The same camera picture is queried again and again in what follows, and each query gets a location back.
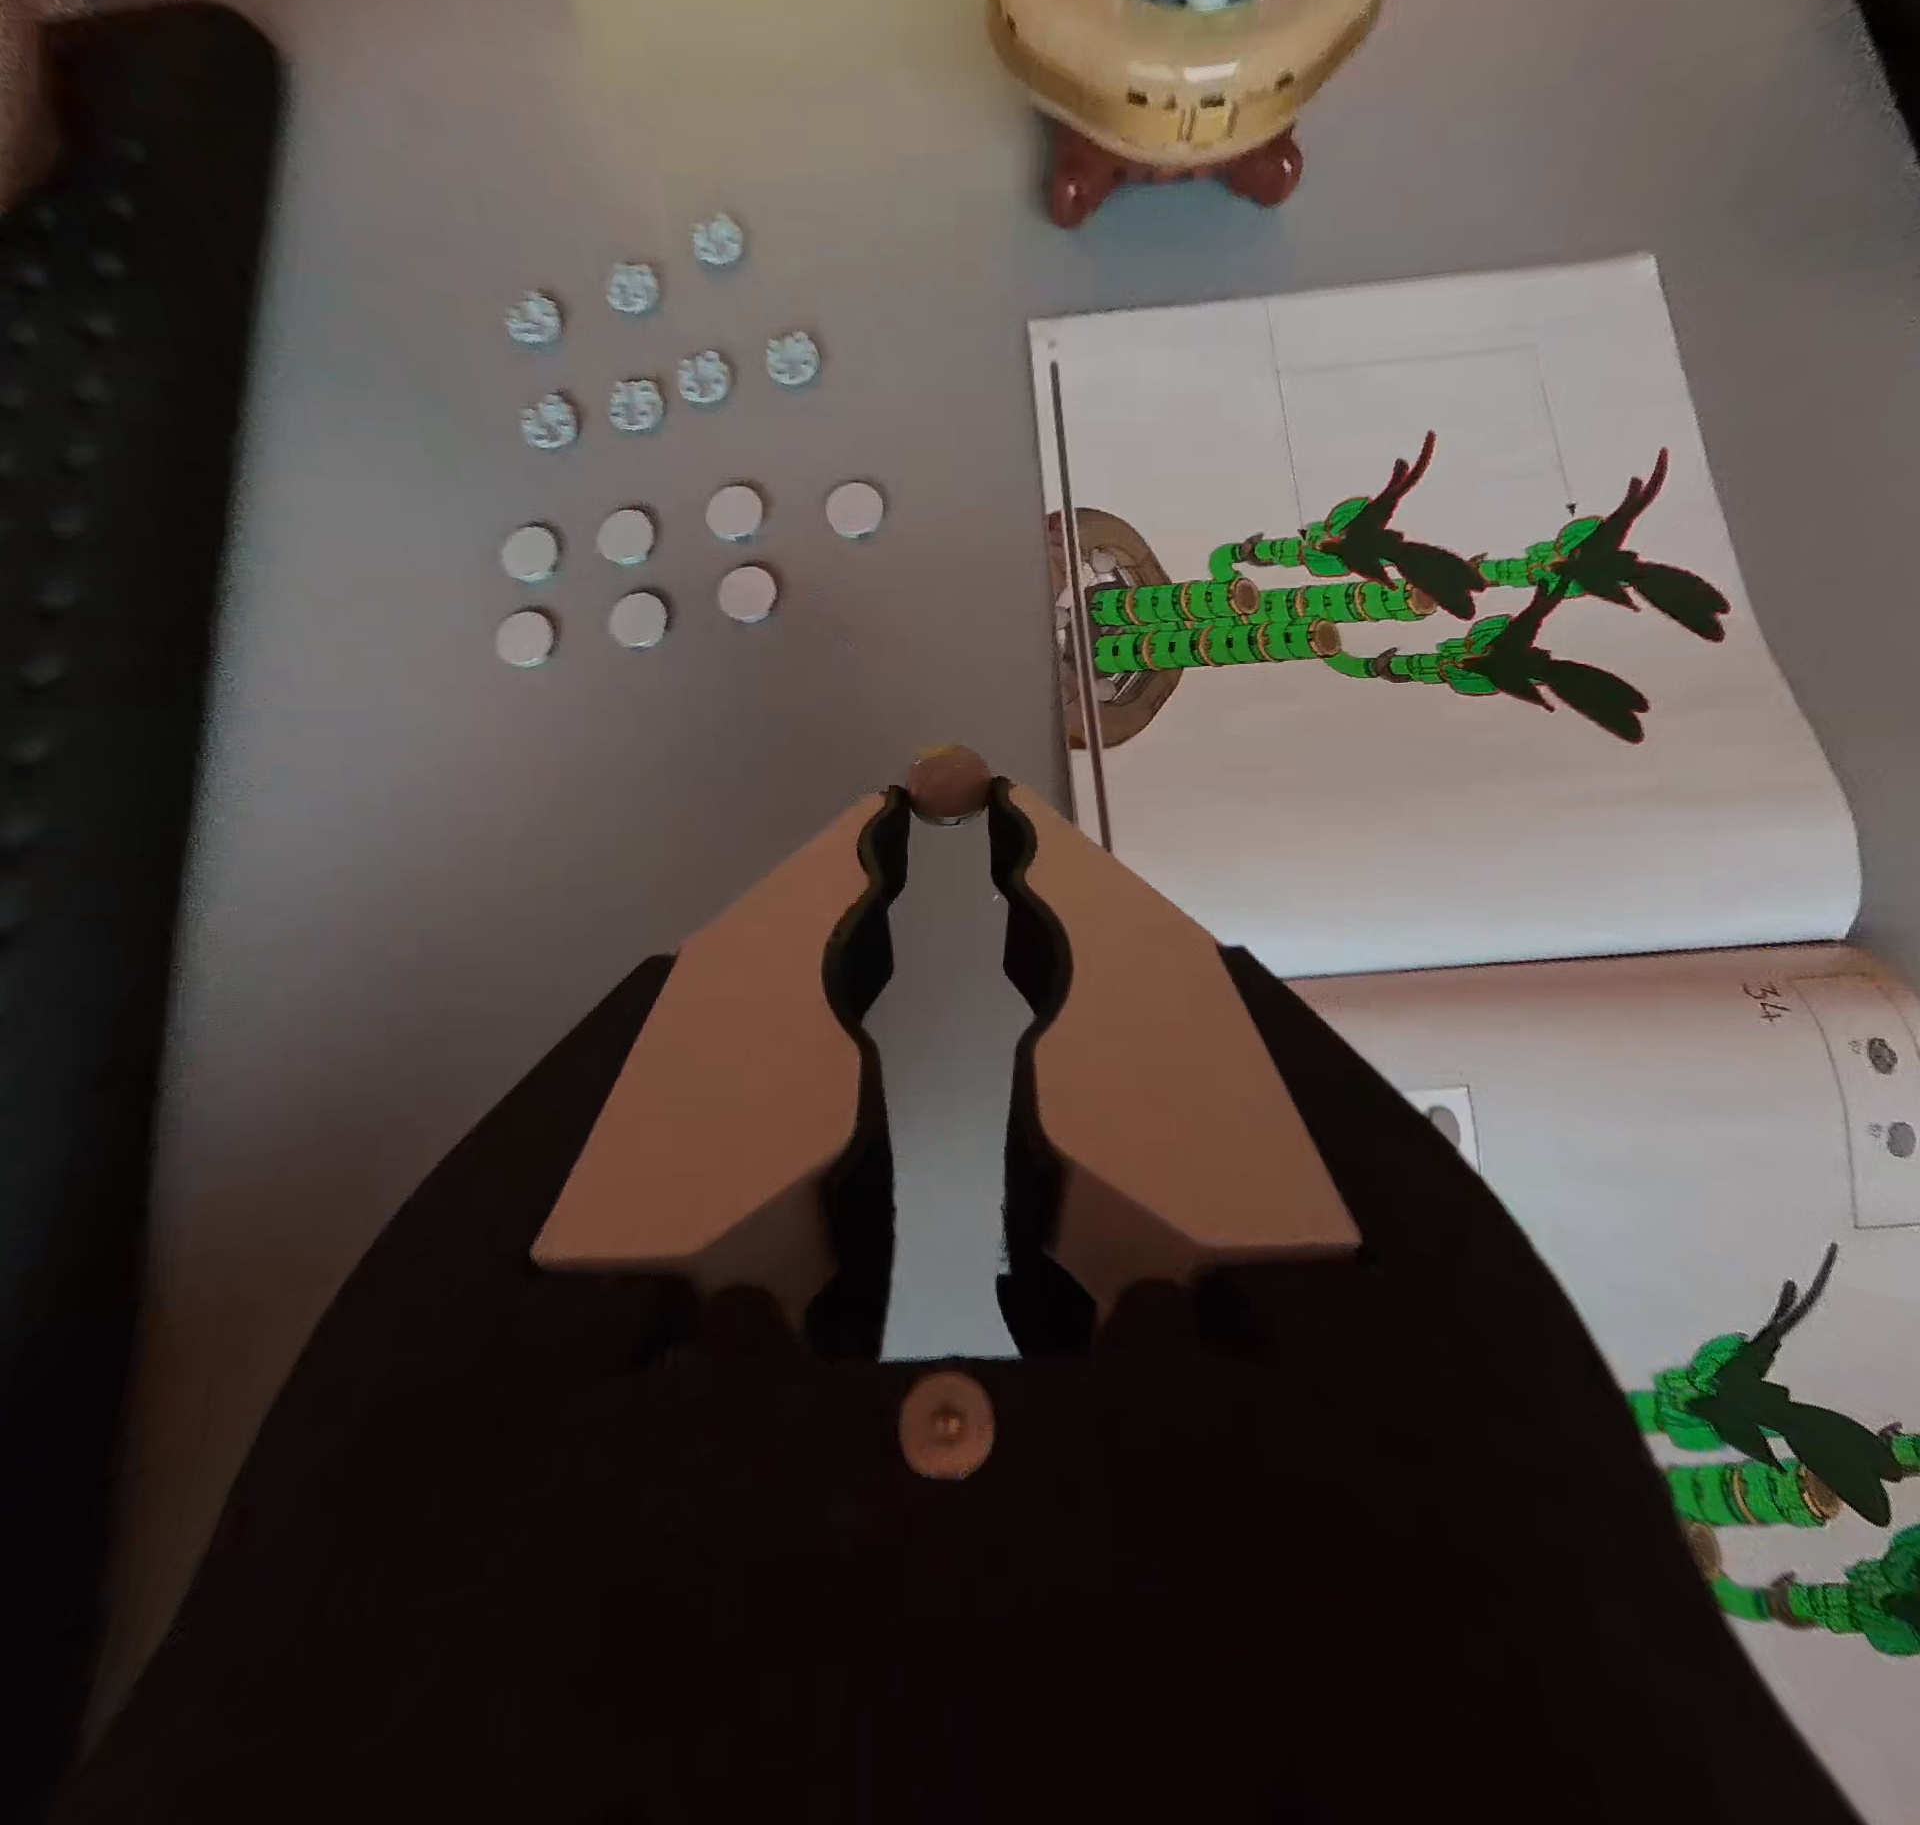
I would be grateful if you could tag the group of studded round plates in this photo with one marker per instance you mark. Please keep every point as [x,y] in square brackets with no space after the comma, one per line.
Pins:
[637,404]

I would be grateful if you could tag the black studded mat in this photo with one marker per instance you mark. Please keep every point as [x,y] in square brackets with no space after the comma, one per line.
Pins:
[106,656]

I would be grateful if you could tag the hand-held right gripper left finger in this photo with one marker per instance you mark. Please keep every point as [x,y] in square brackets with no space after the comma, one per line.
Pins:
[721,1092]

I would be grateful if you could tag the group of smooth round tiles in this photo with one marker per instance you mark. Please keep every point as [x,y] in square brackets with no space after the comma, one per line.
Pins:
[626,536]

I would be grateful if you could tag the grey round lego piece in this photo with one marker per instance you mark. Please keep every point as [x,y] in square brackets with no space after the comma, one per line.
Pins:
[948,783]

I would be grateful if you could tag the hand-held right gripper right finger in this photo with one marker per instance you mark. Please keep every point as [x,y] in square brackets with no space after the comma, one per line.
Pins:
[1185,1092]

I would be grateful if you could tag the lego bamboo plant in pot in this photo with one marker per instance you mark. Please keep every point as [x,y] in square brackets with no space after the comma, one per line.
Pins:
[1185,72]

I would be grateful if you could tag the lego instruction booklet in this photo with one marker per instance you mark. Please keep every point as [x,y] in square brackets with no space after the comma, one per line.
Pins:
[1500,837]

